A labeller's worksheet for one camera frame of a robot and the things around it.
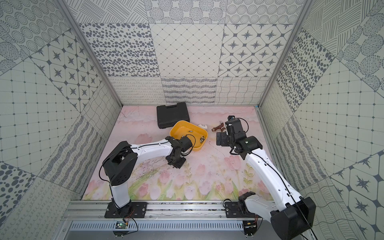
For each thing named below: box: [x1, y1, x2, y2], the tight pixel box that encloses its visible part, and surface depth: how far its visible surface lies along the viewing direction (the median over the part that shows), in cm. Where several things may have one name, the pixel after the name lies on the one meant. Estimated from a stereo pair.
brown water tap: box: [211, 121, 227, 133], surface depth 106 cm
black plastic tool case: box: [156, 102, 190, 129], surface depth 113 cm
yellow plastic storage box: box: [170, 120, 208, 151], surface depth 106 cm
